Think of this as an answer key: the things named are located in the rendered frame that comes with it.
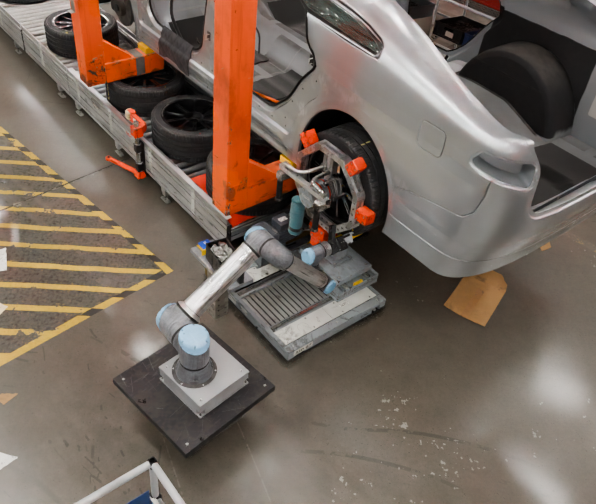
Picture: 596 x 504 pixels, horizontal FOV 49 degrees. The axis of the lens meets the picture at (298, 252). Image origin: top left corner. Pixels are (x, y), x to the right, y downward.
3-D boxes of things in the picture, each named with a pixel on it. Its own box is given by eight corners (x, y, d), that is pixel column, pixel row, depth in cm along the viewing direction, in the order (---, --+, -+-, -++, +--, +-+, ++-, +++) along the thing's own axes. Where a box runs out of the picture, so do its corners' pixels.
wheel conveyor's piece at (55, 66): (155, 86, 637) (153, 48, 611) (71, 108, 592) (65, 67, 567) (108, 46, 691) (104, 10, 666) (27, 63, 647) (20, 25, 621)
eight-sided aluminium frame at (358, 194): (355, 246, 396) (371, 171, 360) (347, 249, 392) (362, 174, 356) (299, 199, 425) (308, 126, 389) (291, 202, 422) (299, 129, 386)
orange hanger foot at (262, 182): (309, 184, 449) (314, 141, 426) (246, 209, 422) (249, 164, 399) (293, 172, 458) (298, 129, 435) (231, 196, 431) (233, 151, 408)
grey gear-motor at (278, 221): (309, 255, 461) (314, 216, 438) (260, 277, 439) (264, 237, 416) (293, 241, 471) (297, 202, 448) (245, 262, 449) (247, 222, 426)
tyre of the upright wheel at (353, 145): (417, 213, 380) (375, 106, 375) (389, 226, 368) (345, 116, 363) (352, 232, 436) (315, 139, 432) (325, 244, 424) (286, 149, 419)
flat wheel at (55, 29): (129, 37, 652) (128, 13, 636) (102, 65, 602) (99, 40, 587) (67, 26, 657) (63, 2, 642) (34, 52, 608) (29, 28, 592)
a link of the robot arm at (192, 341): (189, 374, 322) (189, 351, 310) (171, 352, 331) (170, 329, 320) (215, 360, 330) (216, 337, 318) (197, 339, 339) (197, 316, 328)
